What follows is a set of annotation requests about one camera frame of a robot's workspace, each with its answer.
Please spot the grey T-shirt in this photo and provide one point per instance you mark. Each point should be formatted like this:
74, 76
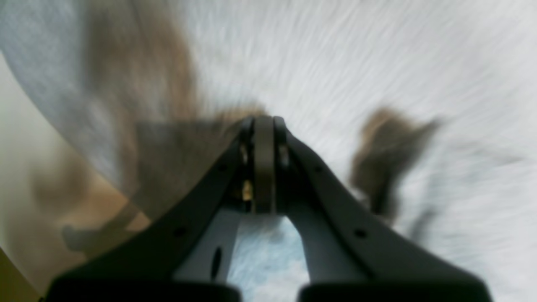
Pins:
113, 110

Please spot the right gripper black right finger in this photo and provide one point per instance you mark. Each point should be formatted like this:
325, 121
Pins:
350, 254

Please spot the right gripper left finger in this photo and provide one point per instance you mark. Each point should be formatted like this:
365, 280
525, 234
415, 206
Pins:
185, 255

